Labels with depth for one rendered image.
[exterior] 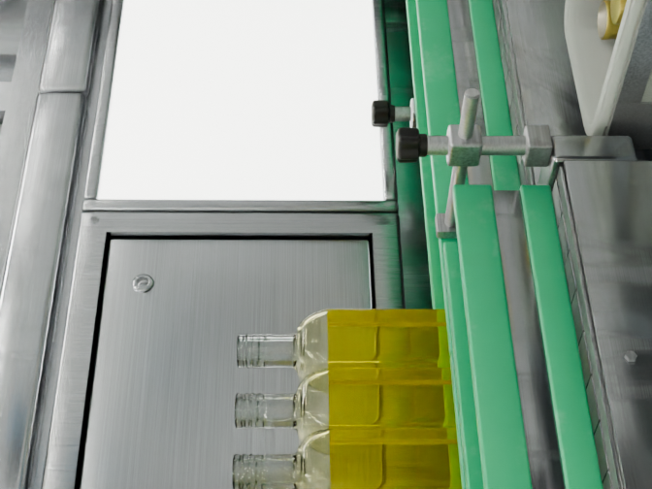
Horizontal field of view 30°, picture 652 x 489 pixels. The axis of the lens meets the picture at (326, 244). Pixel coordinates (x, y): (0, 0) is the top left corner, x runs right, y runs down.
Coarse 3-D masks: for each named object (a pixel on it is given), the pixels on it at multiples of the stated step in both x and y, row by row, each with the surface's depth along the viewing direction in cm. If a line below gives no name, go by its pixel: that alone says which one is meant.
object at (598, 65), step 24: (576, 0) 112; (600, 0) 112; (576, 24) 113; (624, 24) 94; (576, 48) 111; (600, 48) 111; (624, 48) 95; (576, 72) 109; (600, 72) 109; (600, 96) 107; (600, 120) 102
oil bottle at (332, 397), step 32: (320, 384) 100; (352, 384) 100; (384, 384) 100; (416, 384) 100; (448, 384) 100; (320, 416) 98; (352, 416) 98; (384, 416) 98; (416, 416) 98; (448, 416) 98
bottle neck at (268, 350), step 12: (240, 336) 104; (252, 336) 104; (264, 336) 104; (276, 336) 104; (288, 336) 104; (240, 348) 103; (252, 348) 103; (264, 348) 103; (276, 348) 103; (288, 348) 103; (240, 360) 103; (252, 360) 103; (264, 360) 103; (276, 360) 103; (288, 360) 103
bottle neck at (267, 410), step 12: (240, 396) 100; (252, 396) 100; (264, 396) 101; (276, 396) 101; (288, 396) 101; (240, 408) 100; (252, 408) 100; (264, 408) 100; (276, 408) 100; (288, 408) 100; (240, 420) 100; (252, 420) 100; (264, 420) 100; (276, 420) 100; (288, 420) 100
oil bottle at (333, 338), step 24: (336, 312) 104; (360, 312) 104; (384, 312) 104; (408, 312) 104; (432, 312) 104; (312, 336) 102; (336, 336) 102; (360, 336) 102; (384, 336) 102; (408, 336) 102; (432, 336) 103; (312, 360) 101; (336, 360) 101; (360, 360) 101; (384, 360) 101; (408, 360) 101; (432, 360) 101
